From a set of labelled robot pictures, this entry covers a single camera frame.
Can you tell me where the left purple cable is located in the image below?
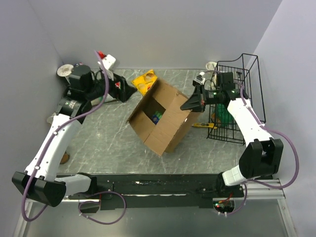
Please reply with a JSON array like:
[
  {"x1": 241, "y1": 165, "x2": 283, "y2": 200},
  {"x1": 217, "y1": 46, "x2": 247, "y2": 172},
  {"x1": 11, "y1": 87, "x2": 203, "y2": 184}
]
[{"x1": 21, "y1": 50, "x2": 110, "y2": 222}]

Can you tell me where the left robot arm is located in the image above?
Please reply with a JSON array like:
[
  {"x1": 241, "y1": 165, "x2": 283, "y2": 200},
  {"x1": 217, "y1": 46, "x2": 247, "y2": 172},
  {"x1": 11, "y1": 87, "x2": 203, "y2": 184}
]
[{"x1": 12, "y1": 64, "x2": 137, "y2": 207}]

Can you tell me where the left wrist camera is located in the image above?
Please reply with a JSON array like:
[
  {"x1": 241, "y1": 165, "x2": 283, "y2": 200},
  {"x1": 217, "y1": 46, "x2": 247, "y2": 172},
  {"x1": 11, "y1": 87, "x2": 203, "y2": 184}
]
[{"x1": 97, "y1": 51, "x2": 117, "y2": 71}]

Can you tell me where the yellow Lays chips bag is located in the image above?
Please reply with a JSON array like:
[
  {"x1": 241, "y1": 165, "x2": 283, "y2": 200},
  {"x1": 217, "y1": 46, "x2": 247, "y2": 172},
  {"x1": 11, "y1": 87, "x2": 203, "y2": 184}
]
[{"x1": 131, "y1": 70, "x2": 158, "y2": 96}]

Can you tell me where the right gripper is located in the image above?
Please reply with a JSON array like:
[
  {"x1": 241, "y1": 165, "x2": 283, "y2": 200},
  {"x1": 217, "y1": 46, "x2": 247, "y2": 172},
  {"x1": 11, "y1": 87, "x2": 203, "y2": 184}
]
[{"x1": 180, "y1": 84, "x2": 221, "y2": 114}]

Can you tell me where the brown cardboard box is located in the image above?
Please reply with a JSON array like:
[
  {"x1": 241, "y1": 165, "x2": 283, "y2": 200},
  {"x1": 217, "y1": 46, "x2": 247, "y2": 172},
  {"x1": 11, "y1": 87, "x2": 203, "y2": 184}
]
[{"x1": 127, "y1": 79, "x2": 201, "y2": 156}]

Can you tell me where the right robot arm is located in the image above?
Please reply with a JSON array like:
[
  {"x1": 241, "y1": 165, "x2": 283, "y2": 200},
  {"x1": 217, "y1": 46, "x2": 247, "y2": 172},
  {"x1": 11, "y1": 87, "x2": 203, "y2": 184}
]
[{"x1": 180, "y1": 72, "x2": 283, "y2": 197}]

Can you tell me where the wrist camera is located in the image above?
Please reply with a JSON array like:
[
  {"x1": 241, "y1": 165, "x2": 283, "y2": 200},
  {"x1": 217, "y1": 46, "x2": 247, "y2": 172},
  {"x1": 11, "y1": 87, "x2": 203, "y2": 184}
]
[
  {"x1": 97, "y1": 51, "x2": 117, "y2": 71},
  {"x1": 193, "y1": 72, "x2": 206, "y2": 86}
]

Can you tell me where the green Chuba chips bag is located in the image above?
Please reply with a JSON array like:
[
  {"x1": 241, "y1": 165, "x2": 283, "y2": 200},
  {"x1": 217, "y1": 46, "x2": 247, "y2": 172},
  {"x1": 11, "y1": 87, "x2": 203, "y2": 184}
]
[{"x1": 90, "y1": 95, "x2": 116, "y2": 106}]

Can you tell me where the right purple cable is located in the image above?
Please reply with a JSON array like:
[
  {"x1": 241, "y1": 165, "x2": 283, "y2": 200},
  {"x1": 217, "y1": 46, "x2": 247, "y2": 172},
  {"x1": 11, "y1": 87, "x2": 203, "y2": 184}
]
[{"x1": 202, "y1": 70, "x2": 300, "y2": 215}]

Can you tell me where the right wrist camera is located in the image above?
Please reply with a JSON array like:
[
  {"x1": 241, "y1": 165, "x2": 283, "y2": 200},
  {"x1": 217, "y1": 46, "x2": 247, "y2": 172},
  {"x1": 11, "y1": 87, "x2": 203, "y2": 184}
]
[{"x1": 193, "y1": 72, "x2": 206, "y2": 86}]

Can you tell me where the blue green item in box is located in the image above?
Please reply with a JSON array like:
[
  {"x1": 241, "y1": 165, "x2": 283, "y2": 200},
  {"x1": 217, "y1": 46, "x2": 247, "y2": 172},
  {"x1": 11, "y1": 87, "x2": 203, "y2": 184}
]
[{"x1": 151, "y1": 111, "x2": 163, "y2": 124}]

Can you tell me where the dark cup white lid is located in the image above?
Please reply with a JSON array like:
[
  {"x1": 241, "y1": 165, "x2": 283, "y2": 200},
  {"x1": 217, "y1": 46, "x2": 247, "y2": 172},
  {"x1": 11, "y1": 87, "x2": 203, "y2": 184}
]
[{"x1": 57, "y1": 64, "x2": 74, "y2": 84}]

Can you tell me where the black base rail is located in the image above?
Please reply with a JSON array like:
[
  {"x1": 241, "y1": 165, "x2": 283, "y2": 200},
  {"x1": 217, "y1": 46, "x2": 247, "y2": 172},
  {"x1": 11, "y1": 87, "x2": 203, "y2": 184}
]
[{"x1": 69, "y1": 174, "x2": 244, "y2": 210}]

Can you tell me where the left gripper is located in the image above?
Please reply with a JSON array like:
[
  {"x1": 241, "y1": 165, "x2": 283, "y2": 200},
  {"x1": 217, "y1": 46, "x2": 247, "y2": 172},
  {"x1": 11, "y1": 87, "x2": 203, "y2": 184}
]
[{"x1": 85, "y1": 69, "x2": 137, "y2": 102}]

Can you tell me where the black wire basket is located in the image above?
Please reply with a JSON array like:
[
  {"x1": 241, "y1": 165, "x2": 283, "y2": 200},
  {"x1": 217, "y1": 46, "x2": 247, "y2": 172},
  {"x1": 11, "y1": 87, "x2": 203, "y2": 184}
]
[{"x1": 207, "y1": 53, "x2": 271, "y2": 145}]

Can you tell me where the green object in basket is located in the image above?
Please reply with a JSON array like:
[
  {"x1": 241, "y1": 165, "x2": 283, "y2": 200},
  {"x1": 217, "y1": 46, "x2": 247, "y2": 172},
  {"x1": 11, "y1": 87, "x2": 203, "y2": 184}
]
[{"x1": 211, "y1": 104, "x2": 233, "y2": 127}]

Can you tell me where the orange white cup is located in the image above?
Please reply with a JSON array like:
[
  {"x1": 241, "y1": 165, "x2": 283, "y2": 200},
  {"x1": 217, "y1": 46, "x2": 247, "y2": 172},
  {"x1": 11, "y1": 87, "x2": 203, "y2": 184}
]
[{"x1": 46, "y1": 114, "x2": 56, "y2": 124}]

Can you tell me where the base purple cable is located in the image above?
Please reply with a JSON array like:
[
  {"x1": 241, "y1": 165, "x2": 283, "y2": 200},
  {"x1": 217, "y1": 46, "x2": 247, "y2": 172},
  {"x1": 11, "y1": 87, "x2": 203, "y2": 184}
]
[{"x1": 78, "y1": 191, "x2": 127, "y2": 226}]

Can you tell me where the white cup behind basket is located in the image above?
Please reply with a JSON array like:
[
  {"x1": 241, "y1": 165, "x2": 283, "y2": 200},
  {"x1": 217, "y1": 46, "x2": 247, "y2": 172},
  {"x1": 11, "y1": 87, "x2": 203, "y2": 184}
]
[{"x1": 205, "y1": 61, "x2": 217, "y2": 73}]

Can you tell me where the yellow utility knife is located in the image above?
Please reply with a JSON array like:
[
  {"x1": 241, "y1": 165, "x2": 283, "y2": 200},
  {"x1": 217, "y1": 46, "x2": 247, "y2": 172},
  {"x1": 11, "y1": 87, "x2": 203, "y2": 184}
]
[{"x1": 192, "y1": 122, "x2": 217, "y2": 129}]

